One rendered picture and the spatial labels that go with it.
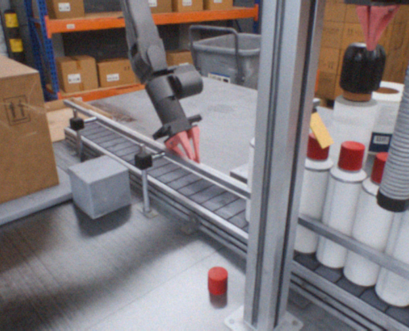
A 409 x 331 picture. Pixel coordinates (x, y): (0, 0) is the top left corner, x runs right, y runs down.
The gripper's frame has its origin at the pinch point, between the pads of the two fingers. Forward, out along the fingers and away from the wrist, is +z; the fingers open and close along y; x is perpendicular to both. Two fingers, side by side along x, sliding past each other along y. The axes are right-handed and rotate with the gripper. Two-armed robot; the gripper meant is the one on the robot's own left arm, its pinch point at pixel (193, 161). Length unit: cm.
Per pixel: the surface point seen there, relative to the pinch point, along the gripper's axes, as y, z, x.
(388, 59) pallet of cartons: 343, -35, 109
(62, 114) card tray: 3, -42, 68
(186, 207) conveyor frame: -5.6, 8.1, 1.8
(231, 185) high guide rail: -4.6, 8.0, -13.8
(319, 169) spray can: -2.0, 11.3, -31.0
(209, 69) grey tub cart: 164, -83, 154
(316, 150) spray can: -1.8, 8.6, -31.8
